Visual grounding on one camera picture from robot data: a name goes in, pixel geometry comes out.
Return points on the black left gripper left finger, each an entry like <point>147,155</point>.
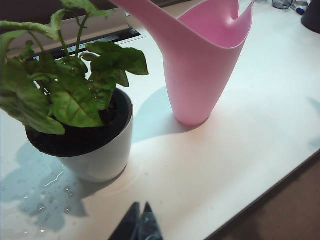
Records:
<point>132,227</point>

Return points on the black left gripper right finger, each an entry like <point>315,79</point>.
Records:
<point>150,227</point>

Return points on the pink plastic watering can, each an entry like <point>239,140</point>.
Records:
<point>190,87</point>

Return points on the white plant pot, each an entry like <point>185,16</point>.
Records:
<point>100,162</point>

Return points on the green leafy plant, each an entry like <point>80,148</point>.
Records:
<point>72,102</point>

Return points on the clear glass jar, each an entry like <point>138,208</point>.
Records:
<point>281,3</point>

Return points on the blue marker pen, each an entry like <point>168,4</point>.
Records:
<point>300,10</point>

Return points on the dark round container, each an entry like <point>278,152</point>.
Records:
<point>312,15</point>

